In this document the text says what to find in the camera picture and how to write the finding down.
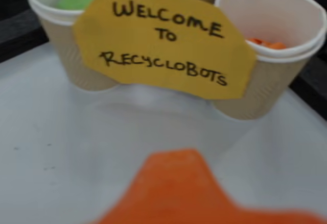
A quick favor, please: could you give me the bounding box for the paper cup with green tag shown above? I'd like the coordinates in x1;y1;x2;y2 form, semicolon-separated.
25;0;139;92

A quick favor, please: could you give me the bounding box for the paper cup with orange tag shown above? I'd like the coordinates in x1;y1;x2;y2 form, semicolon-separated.
211;0;327;121

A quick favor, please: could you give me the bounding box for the yellow welcome sign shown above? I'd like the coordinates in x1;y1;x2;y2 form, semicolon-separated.
72;0;257;101

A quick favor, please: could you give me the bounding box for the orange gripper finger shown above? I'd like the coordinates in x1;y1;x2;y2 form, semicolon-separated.
93;148;327;224

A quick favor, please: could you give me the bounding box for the orange paper rubbish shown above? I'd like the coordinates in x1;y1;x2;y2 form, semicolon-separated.
246;37;287;51

